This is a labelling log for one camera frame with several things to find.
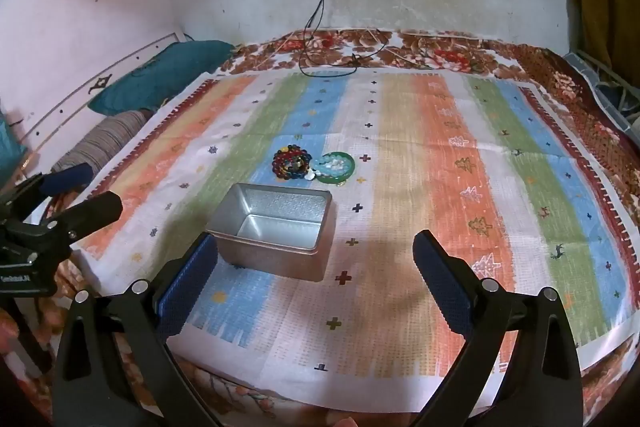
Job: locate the teal pillow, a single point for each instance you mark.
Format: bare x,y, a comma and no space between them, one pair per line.
165,74

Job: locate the white bed headboard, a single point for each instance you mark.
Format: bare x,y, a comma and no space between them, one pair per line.
65,97

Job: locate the grey striped pillow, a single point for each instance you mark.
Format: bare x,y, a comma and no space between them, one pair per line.
107,137

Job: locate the green jade bangle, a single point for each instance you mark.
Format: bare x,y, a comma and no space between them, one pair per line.
345,174

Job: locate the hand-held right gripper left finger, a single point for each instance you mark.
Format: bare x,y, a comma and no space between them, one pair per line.
187,289

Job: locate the teal cloth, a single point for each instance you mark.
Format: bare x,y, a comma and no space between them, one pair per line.
10,144

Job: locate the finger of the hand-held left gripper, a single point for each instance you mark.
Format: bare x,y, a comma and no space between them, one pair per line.
92,213
65,180

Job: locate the colourful striped cloth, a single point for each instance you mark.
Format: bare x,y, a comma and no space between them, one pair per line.
425,187

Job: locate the striped colourful tablecloth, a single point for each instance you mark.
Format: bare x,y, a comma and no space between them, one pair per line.
350,42

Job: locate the silver metal tin box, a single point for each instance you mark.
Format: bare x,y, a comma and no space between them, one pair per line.
272,232

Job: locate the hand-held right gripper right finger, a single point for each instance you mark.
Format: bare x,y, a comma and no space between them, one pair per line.
445,289

